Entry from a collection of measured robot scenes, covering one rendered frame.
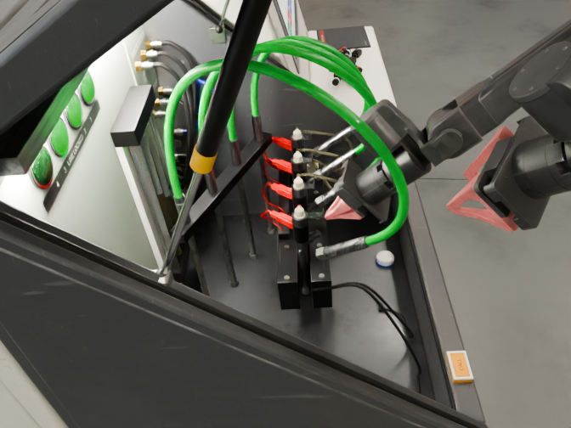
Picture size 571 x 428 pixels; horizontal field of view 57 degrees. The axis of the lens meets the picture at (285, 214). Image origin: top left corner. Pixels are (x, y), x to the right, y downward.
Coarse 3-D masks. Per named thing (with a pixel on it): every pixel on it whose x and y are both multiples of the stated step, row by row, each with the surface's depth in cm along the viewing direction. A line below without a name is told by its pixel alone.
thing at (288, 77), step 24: (192, 72) 68; (264, 72) 64; (288, 72) 63; (312, 96) 63; (168, 120) 76; (360, 120) 63; (168, 144) 79; (384, 144) 64; (168, 168) 83; (408, 192) 68
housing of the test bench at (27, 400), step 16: (0, 0) 65; (16, 0) 65; (0, 16) 61; (0, 352) 57; (0, 368) 59; (16, 368) 60; (0, 384) 62; (16, 384) 61; (32, 384) 62; (0, 400) 64; (16, 400) 65; (32, 400) 64; (0, 416) 67; (16, 416) 67; (32, 416) 67; (48, 416) 67
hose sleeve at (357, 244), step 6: (348, 240) 79; (354, 240) 78; (360, 240) 77; (330, 246) 81; (336, 246) 80; (342, 246) 79; (348, 246) 78; (354, 246) 77; (360, 246) 77; (366, 246) 76; (324, 252) 81; (330, 252) 80; (336, 252) 80; (342, 252) 79; (348, 252) 79
